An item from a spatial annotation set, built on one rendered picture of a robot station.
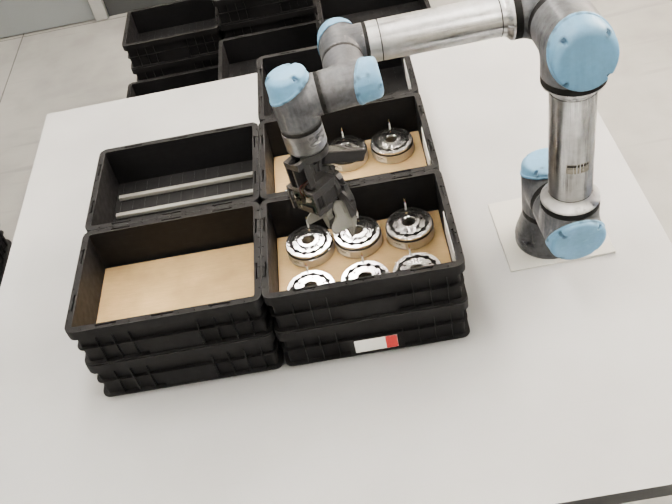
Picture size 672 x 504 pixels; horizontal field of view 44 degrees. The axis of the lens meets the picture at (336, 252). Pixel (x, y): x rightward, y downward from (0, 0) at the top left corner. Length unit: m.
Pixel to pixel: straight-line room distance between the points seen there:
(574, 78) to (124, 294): 1.04
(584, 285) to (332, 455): 0.66
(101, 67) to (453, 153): 2.63
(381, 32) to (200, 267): 0.68
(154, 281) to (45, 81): 2.78
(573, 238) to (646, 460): 0.44
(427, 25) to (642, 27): 2.59
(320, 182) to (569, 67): 0.47
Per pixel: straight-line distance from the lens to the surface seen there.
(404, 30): 1.55
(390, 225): 1.83
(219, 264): 1.89
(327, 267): 1.80
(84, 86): 4.42
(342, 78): 1.44
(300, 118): 1.45
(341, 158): 1.56
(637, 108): 3.58
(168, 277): 1.90
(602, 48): 1.48
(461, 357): 1.77
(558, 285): 1.90
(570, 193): 1.68
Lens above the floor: 2.10
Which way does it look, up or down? 44 degrees down
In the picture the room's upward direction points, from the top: 13 degrees counter-clockwise
